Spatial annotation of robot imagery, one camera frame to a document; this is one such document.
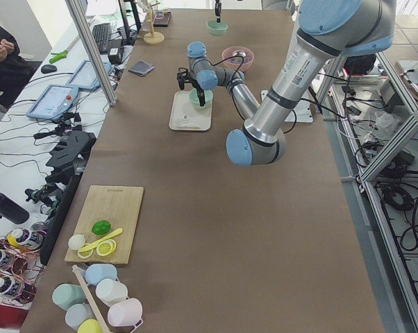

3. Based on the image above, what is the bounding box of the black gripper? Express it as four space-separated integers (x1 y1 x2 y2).
176 0 221 107

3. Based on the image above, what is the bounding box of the green bowl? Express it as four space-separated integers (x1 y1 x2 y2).
206 19 228 36

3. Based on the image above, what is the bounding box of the green bowl end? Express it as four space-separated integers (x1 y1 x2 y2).
189 88 213 110

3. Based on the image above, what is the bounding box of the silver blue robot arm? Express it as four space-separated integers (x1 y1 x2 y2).
177 1 396 167

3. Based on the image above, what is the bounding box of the grey purple cloth stack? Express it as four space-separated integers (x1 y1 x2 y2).
128 60 155 77

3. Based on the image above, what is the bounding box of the metal ice scoop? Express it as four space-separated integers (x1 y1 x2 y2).
232 50 246 58

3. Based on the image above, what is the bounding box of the pink bowl with ice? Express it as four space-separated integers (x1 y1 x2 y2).
221 46 255 72

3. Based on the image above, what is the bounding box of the wooden cup tree stand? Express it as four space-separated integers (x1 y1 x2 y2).
138 0 165 45

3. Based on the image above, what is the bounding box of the cream serving tray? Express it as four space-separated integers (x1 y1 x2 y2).
169 91 212 132

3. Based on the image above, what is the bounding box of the white ceramic spoon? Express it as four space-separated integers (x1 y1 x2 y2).
171 119 205 130

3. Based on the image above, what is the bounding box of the black keyboard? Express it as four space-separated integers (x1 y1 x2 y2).
92 23 111 54

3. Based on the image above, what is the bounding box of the blue teach pendant upper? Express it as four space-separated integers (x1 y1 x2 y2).
66 60 100 91

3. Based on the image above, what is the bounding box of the blue teach pendant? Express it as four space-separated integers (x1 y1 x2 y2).
66 60 100 91
26 84 79 121

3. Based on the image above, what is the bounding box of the blue teach pendant lower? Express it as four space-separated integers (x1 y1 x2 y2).
26 84 79 121

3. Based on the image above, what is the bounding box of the wooden cutting board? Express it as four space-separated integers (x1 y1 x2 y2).
65 185 144 265

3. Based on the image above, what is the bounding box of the yellow plastic knife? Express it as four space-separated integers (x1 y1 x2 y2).
78 228 124 252

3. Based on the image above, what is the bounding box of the green lime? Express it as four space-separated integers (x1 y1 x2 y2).
92 220 112 235

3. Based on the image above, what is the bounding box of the lemon slice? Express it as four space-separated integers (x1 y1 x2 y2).
96 239 117 257
76 249 94 259

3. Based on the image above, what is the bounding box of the white garlic bulb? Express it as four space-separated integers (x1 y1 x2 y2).
68 234 86 251

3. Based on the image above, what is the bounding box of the black water bottle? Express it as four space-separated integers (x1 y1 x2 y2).
0 192 30 225

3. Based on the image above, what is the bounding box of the white plastic mug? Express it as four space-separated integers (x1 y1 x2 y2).
95 278 128 307

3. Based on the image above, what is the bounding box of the pink plastic mug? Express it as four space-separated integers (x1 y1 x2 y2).
107 298 143 327

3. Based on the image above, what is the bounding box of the green plastic mug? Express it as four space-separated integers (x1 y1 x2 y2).
52 284 85 311

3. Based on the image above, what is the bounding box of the grey blue plastic mug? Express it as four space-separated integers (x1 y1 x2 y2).
65 303 94 331

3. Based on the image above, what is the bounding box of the yellow plastic mug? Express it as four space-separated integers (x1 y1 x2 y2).
77 318 103 333

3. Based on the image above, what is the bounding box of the aluminium frame post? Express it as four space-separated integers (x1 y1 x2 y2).
65 0 117 107

